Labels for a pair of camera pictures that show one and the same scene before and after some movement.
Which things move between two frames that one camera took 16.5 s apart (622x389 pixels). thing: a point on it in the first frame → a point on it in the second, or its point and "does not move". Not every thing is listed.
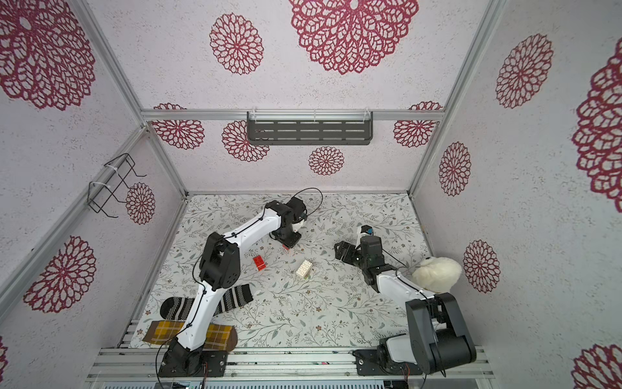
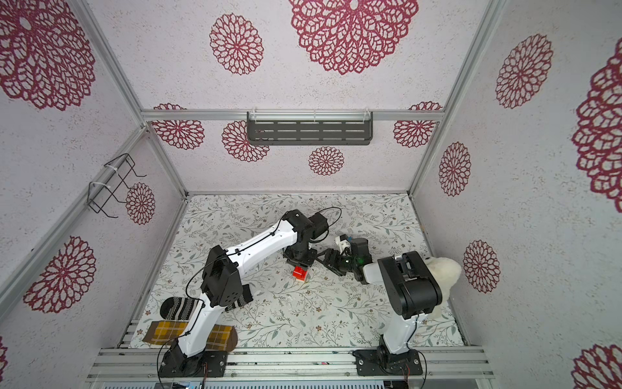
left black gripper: x=289 y=244 → x=309 y=261
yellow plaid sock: x=218 y=335 does not move
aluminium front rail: x=142 y=364 does not move
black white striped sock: x=181 y=308 does not move
